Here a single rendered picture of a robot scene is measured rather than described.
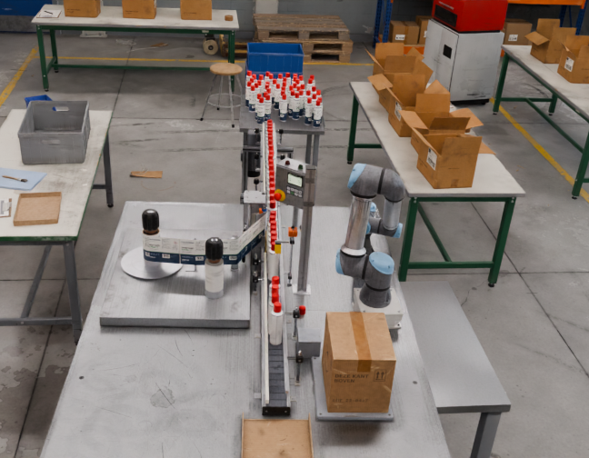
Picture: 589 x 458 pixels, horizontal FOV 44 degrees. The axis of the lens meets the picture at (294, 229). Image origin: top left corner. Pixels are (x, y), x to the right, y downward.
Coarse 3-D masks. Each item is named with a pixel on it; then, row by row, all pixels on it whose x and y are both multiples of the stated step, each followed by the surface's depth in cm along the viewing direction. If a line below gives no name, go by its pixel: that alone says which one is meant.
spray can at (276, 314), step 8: (280, 304) 306; (272, 312) 308; (280, 312) 308; (272, 320) 309; (280, 320) 308; (272, 328) 311; (280, 328) 311; (272, 336) 313; (280, 336) 313; (272, 344) 315
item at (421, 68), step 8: (416, 64) 609; (424, 64) 596; (416, 72) 606; (424, 72) 592; (432, 72) 581; (376, 80) 597; (384, 80) 594; (392, 80) 613; (424, 80) 589; (376, 88) 583; (384, 88) 580; (392, 88) 586; (424, 88) 585; (384, 96) 604; (384, 104) 605
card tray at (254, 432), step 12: (252, 420) 282; (264, 420) 283; (276, 420) 283; (288, 420) 283; (300, 420) 284; (252, 432) 277; (264, 432) 277; (276, 432) 278; (288, 432) 278; (300, 432) 278; (252, 444) 271; (264, 444) 272; (276, 444) 272; (288, 444) 272; (300, 444) 273; (312, 444) 268; (252, 456) 266; (264, 456) 267; (276, 456) 267; (288, 456) 267; (300, 456) 268; (312, 456) 265
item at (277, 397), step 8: (264, 248) 384; (280, 344) 316; (272, 352) 311; (280, 352) 311; (272, 360) 306; (280, 360) 307; (272, 368) 302; (280, 368) 302; (272, 376) 298; (280, 376) 298; (272, 384) 293; (280, 384) 294; (272, 392) 290; (280, 392) 290; (272, 400) 286; (280, 400) 286
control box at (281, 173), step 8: (280, 168) 334; (288, 168) 332; (296, 168) 332; (304, 168) 332; (280, 176) 336; (304, 176) 328; (280, 184) 338; (288, 184) 335; (280, 192) 340; (280, 200) 342; (288, 200) 339; (296, 200) 336
